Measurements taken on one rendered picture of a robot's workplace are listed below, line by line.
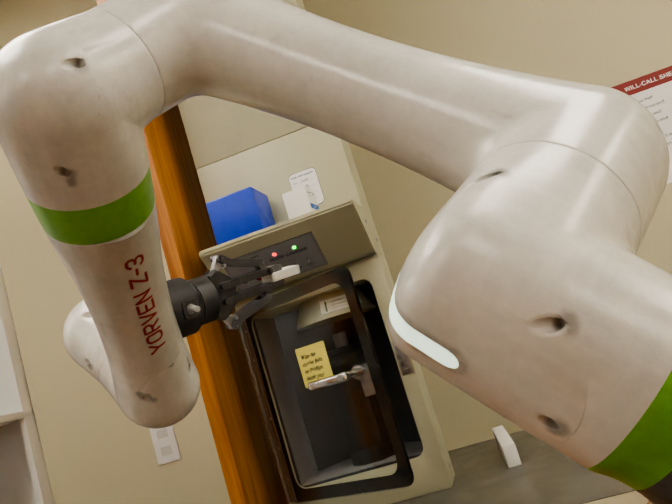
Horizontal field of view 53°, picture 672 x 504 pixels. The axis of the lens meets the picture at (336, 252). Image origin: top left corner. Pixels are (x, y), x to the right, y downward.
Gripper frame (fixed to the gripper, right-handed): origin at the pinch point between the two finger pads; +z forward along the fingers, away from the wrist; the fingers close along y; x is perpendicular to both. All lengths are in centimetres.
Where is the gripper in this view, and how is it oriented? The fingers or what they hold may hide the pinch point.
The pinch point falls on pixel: (280, 273)
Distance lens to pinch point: 120.6
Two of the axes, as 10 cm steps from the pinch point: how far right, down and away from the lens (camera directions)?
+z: 6.6, -2.2, 7.2
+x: -7.2, 0.7, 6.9
